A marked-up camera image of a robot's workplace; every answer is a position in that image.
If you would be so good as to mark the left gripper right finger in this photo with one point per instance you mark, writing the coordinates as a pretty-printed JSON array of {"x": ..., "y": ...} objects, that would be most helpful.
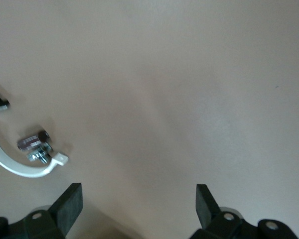
[{"x": 206, "y": 209}]

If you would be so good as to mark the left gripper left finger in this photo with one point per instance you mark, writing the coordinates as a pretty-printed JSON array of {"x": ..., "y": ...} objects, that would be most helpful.
[{"x": 64, "y": 209}]

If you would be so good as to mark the silver bolt with nuts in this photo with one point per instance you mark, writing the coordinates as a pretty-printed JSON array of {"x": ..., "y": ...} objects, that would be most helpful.
[{"x": 38, "y": 156}]

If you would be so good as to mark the dark brown hex spacer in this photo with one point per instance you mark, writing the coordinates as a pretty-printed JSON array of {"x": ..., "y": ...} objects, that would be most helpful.
[{"x": 31, "y": 142}]

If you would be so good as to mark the brown paper table cover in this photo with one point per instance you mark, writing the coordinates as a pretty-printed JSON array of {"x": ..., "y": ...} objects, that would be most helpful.
[{"x": 164, "y": 74}]

